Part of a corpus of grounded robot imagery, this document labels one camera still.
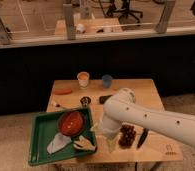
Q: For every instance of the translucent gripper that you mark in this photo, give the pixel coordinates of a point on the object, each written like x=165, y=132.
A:
x=111, y=143

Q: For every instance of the yellow banana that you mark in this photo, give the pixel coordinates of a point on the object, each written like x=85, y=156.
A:
x=84, y=144

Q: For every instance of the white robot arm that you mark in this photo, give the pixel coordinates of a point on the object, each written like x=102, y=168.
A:
x=121, y=107

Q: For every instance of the small metal cup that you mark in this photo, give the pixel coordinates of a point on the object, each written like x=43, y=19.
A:
x=85, y=101

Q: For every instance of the blue cup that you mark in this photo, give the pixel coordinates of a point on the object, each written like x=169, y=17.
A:
x=107, y=81

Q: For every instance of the orange filled white cup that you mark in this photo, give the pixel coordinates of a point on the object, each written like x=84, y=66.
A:
x=83, y=79

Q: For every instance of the bunch of dark grapes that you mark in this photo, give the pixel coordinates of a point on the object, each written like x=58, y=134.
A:
x=127, y=136

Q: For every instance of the red bowl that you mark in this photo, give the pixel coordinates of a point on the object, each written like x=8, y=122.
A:
x=71, y=123

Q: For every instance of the black rectangular block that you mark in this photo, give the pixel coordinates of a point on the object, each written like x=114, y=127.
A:
x=103, y=99

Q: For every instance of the white crumpled cloth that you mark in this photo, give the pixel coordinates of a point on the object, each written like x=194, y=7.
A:
x=58, y=143

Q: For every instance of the green plastic tray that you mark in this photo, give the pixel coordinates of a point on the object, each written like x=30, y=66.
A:
x=44, y=129

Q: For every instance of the background wooden table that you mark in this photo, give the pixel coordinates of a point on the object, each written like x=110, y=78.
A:
x=91, y=26

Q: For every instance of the black office chair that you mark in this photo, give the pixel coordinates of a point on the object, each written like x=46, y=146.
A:
x=124, y=11

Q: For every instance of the black handled knife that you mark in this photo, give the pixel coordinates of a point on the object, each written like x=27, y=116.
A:
x=142, y=137

